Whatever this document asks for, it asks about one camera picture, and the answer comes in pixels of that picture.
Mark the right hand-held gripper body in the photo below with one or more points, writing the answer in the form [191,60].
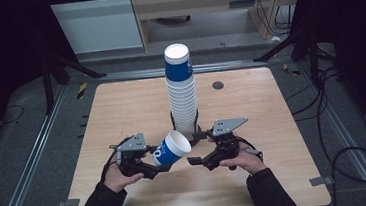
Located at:
[226,142]

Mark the dark round table grommet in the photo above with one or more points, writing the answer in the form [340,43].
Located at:
[218,85]

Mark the white cabinet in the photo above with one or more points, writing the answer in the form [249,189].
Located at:
[97,25]

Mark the grey tape piece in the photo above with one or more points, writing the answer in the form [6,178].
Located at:
[68,203]
[321,180]

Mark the metal floor rail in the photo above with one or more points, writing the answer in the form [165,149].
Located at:
[26,170]
[351,141]
[135,74]

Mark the person's left hand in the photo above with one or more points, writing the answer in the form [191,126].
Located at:
[119,179]

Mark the black cup holder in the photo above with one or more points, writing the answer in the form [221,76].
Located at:
[197,128]

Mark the stack of paper cups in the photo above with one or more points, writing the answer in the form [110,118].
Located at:
[181,96]

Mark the blue and white paper cup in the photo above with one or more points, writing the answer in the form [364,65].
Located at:
[171,149]

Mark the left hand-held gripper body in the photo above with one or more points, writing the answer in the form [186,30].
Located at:
[132,154]

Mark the yellow and black tape strip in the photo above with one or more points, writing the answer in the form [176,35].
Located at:
[82,90]
[290,69]

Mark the person's right hand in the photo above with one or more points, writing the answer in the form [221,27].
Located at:
[246,162]

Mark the black metal stand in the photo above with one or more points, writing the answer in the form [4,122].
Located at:
[48,88]
[314,58]

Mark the small white scrap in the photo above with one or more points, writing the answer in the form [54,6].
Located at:
[275,38]

